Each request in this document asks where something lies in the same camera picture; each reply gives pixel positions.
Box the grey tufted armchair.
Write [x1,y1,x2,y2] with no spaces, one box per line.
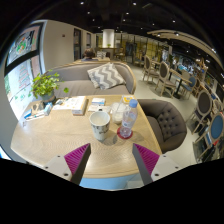
[137,98,188,155]

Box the group of ceiling lights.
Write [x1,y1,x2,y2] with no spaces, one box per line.
[78,0,218,54]

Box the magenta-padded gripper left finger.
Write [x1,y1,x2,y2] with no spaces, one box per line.
[42,142,92,186]

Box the blue tissue pack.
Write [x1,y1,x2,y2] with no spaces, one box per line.
[43,102,54,116]

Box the small blue white box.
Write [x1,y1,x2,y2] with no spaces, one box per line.
[91,97,106,106]

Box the group of dining chairs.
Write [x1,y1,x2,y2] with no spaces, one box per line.
[141,54,224,164]

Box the dark cafe table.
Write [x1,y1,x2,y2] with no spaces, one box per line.
[168,68,193,100]

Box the green potted plant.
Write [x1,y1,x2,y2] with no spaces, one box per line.
[29,69,70,104]

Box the flat round red coaster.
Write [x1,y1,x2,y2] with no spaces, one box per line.
[116,125,134,140]

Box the white printed mug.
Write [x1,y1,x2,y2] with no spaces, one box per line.
[88,110,111,142]

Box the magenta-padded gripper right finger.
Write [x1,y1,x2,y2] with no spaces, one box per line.
[132,143,184,186]

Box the white round column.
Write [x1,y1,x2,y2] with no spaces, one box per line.
[102,28,115,49]

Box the clear plastic cup with straw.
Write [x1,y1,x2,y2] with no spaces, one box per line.
[110,96,127,125]

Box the blue white flat box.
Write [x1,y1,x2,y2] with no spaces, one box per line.
[22,109,35,122]

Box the clear blue-capped water bottle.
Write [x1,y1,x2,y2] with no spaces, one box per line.
[119,98,139,139]

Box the yellow card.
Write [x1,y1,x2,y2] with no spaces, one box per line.
[121,95,136,104]

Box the grey white chevron cushion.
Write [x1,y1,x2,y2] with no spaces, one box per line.
[86,62,127,91]

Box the window with colourful posters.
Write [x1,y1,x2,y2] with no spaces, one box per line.
[3,22,44,119]

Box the grey curved sofa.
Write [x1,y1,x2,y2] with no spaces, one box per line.
[46,61,138,99]

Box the person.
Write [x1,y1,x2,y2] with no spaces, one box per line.
[81,47,98,62]

